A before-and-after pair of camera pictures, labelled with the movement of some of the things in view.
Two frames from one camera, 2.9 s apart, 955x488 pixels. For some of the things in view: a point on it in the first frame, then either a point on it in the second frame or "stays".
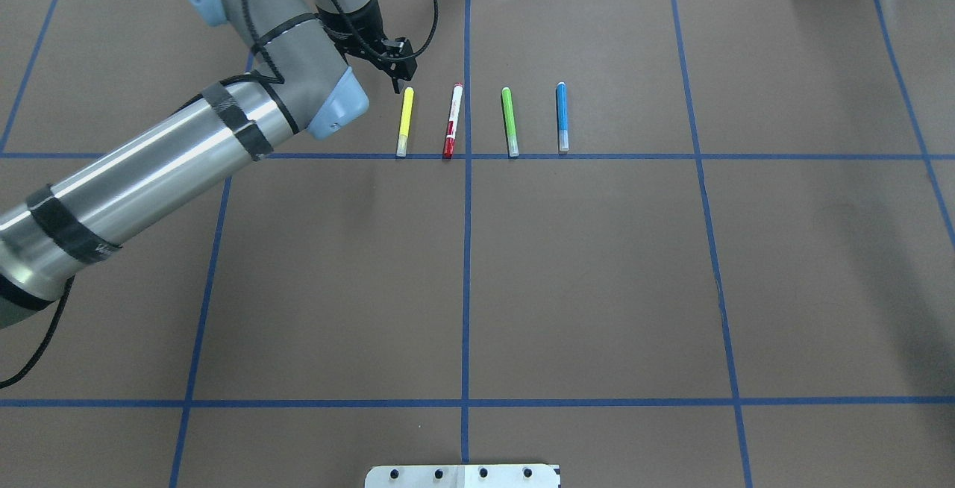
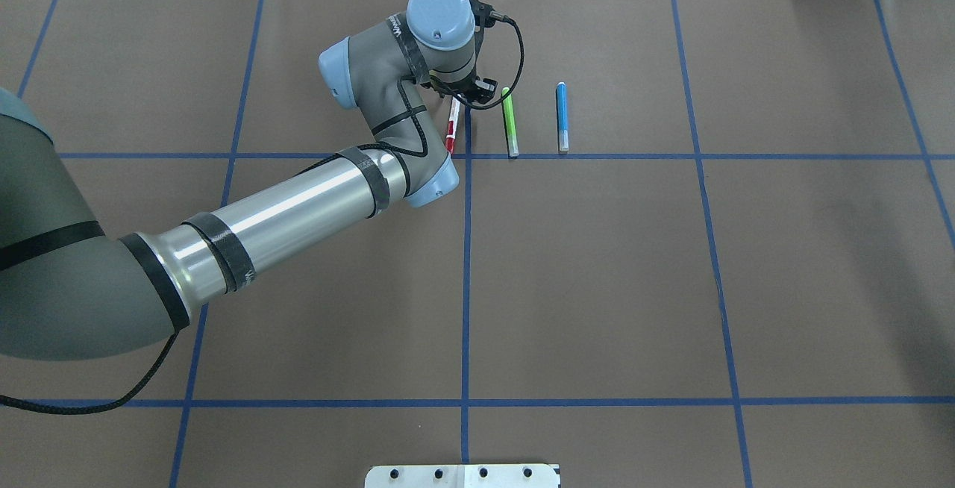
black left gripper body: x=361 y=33 -> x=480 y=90
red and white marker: x=452 y=126 stays
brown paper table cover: x=659 y=231 stays
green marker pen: x=509 y=122 stays
